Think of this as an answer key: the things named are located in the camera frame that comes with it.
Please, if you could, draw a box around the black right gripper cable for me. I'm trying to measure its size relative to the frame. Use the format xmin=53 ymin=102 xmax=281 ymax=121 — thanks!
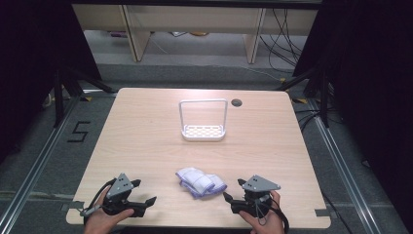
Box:
xmin=255 ymin=194 xmax=290 ymax=234

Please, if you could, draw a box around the person's right hand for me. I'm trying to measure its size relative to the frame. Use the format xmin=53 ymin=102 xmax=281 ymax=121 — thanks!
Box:
xmin=238 ymin=189 xmax=286 ymax=234

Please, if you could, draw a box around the beige wooden desk frame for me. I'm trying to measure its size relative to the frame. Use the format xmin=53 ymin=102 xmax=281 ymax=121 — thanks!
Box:
xmin=71 ymin=3 xmax=319 ymax=64

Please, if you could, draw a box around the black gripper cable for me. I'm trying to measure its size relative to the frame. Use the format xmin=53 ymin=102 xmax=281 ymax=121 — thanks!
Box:
xmin=79 ymin=177 xmax=117 ymax=226
xmin=255 ymin=194 xmax=290 ymax=234

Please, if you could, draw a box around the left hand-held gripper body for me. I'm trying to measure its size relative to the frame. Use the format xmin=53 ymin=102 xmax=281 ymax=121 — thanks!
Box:
xmin=101 ymin=173 xmax=147 ymax=218

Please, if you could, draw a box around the bundle of black floor cables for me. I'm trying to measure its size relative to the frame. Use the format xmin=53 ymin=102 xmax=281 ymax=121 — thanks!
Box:
xmin=259 ymin=8 xmax=308 ymax=72

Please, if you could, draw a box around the aluminium floor rail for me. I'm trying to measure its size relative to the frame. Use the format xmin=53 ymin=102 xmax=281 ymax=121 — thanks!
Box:
xmin=0 ymin=97 xmax=82 ymax=234
xmin=307 ymin=98 xmax=382 ymax=234

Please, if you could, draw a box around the black metal stand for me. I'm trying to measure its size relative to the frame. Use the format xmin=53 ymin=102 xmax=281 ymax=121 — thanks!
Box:
xmin=53 ymin=66 xmax=115 ymax=129
xmin=276 ymin=64 xmax=331 ymax=129

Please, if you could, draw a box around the white cloth with purple edge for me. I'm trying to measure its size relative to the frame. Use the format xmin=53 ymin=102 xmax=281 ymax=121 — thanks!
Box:
xmin=175 ymin=167 xmax=228 ymax=200

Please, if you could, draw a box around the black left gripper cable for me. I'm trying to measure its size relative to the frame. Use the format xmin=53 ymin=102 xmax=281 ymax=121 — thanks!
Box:
xmin=79 ymin=177 xmax=117 ymax=226

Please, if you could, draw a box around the white floor cable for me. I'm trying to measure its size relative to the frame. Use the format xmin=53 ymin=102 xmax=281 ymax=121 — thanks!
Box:
xmin=240 ymin=65 xmax=284 ymax=82

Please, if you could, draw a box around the person's left hand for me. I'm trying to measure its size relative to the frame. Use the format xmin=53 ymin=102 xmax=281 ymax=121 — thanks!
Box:
xmin=83 ymin=187 xmax=135 ymax=234

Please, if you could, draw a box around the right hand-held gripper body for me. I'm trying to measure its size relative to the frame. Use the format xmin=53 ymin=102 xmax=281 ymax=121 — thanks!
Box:
xmin=231 ymin=175 xmax=282 ymax=218

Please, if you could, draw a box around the white slotted rack with bar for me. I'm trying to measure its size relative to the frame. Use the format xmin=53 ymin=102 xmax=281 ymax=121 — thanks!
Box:
xmin=178 ymin=97 xmax=228 ymax=142

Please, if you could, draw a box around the black curtain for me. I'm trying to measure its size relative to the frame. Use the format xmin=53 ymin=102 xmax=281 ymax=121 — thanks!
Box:
xmin=293 ymin=0 xmax=413 ymax=228
xmin=0 ymin=0 xmax=102 ymax=164

